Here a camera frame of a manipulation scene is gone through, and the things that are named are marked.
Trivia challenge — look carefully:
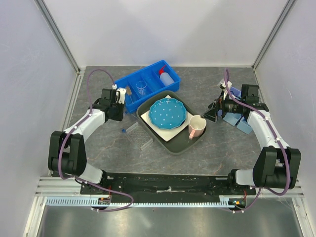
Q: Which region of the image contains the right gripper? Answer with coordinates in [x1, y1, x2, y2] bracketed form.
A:
[201, 90, 245, 122]

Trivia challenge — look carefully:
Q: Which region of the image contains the white wash bottle red cap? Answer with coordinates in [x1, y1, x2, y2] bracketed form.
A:
[158, 66, 174, 86]

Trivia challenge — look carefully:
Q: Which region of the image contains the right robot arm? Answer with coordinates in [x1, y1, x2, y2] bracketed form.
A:
[202, 82, 301, 195]

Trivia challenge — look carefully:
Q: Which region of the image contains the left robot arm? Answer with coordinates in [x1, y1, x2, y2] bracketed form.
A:
[48, 88, 126, 194]

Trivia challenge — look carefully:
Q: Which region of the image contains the pink ceramic mug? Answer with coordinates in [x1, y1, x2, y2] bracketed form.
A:
[189, 115, 207, 140]

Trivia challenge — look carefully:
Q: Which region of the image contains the light blue three-compartment box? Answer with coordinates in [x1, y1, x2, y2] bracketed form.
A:
[221, 85, 254, 135]

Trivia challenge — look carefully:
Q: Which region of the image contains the clear acrylic tube rack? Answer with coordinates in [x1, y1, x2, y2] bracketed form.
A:
[126, 122, 153, 150]

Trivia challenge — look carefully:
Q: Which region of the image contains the teal polka dot plate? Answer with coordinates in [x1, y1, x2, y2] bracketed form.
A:
[149, 97, 187, 130]

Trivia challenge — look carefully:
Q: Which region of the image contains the dark green tray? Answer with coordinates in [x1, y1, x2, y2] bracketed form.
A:
[136, 90, 207, 155]

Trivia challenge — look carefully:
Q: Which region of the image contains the white square plate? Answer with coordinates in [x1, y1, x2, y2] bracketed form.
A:
[141, 95, 193, 142]

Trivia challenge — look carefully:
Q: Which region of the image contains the blue divided storage bin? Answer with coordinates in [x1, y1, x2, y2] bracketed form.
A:
[116, 60, 181, 113]

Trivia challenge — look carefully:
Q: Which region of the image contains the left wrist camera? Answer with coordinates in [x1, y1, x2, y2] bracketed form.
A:
[112, 84, 127, 104]

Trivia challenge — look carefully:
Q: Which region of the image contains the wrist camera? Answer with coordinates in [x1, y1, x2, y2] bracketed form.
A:
[112, 84, 127, 104]
[217, 79, 232, 92]

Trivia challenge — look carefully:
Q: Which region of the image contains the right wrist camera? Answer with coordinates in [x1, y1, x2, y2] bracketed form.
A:
[217, 79, 232, 92]

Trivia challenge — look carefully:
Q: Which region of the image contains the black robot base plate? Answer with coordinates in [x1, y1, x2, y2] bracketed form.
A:
[80, 173, 256, 202]

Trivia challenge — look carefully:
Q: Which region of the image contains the left aluminium frame post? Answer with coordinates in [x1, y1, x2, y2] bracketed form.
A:
[34, 0, 81, 75]

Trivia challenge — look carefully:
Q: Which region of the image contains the aluminium frame post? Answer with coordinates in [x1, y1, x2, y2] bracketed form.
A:
[34, 0, 81, 75]
[251, 0, 297, 72]

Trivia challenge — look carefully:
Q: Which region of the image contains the right aluminium frame post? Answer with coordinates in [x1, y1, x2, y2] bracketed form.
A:
[251, 0, 297, 72]

